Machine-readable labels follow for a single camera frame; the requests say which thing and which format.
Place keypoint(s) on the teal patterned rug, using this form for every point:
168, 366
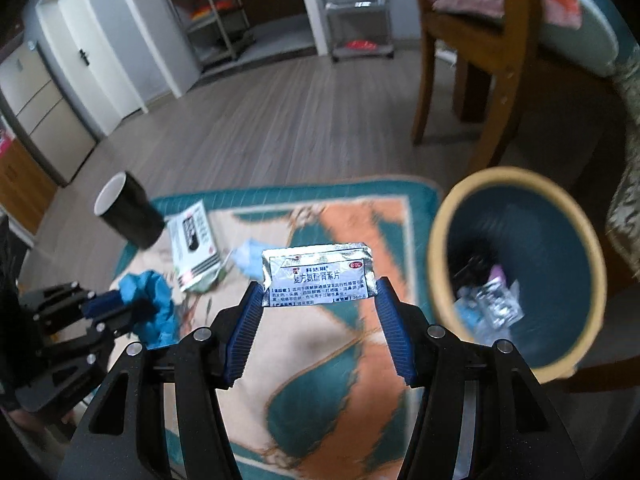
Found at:
320, 405

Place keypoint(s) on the black mug with white inside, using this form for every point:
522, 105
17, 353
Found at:
135, 210

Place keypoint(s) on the light blue plastic wrapper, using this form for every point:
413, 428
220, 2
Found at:
247, 257

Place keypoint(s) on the metal shelf rack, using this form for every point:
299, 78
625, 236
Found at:
220, 20

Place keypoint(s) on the wooden chair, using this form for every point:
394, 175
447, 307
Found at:
515, 60

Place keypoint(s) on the wooden furniture leg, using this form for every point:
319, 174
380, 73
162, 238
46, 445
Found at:
600, 382

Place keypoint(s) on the white door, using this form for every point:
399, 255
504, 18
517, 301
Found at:
95, 75

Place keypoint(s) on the teal bin with cream rim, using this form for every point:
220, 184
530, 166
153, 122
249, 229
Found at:
530, 230

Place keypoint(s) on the green white packet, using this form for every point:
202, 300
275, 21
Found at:
205, 281

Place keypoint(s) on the small purple wrapper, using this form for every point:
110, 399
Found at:
500, 272

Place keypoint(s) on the teal lace-trimmed tablecloth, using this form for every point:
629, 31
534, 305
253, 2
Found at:
615, 25

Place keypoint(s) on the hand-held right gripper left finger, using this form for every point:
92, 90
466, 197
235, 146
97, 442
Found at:
245, 340

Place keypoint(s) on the red plastic dish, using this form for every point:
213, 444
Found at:
361, 45

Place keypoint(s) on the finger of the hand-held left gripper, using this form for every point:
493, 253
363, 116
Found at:
107, 304
100, 340

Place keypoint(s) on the brown wooden cabinet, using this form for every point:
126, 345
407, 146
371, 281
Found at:
20, 185

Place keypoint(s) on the blue cloth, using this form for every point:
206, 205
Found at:
150, 290

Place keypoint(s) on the orange red cookware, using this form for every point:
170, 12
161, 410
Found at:
210, 11

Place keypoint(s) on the silver medicine packet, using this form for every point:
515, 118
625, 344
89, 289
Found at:
320, 275

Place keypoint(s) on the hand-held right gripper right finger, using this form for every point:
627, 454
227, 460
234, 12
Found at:
395, 332

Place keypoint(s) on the white box with black print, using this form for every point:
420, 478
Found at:
192, 240

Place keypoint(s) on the white object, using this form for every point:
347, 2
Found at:
445, 56

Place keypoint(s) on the white rolling cart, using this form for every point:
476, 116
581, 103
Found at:
357, 5

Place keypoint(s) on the beige drawer cabinet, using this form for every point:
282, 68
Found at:
45, 110

